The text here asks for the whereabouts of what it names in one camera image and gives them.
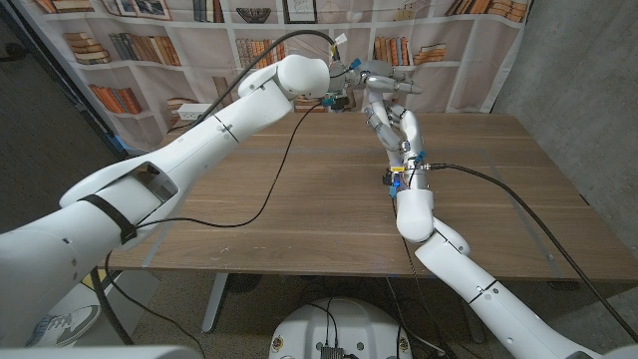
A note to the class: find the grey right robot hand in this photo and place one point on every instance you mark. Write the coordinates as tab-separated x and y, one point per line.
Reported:
406	134

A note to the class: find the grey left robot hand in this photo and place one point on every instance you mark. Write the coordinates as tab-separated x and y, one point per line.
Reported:
379	77

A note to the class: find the white PVC connector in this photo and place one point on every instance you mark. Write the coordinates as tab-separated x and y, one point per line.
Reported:
375	99

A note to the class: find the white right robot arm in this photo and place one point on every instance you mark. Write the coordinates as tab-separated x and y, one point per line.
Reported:
478	284

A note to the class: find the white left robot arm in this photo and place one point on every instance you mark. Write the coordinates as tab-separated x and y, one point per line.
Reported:
149	189

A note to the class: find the white power strip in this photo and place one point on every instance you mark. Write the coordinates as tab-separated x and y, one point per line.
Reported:
192	109

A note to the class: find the grey table leg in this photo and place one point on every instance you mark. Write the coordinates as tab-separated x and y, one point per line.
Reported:
215	301
471	319

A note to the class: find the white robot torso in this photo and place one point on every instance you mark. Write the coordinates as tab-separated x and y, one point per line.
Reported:
344	324

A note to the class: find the printed bookshelf backdrop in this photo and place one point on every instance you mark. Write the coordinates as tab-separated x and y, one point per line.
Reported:
149	50

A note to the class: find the dark grey partition panel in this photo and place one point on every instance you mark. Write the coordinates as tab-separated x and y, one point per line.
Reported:
35	124

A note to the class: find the white sneaker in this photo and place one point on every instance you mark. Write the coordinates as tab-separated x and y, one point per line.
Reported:
65	324

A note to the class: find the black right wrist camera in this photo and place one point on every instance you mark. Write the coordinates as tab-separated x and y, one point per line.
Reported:
391	180

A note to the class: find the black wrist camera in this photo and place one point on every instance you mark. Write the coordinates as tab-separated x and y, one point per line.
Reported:
391	180
336	102

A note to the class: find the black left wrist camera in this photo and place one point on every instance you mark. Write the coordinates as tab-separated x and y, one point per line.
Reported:
336	102

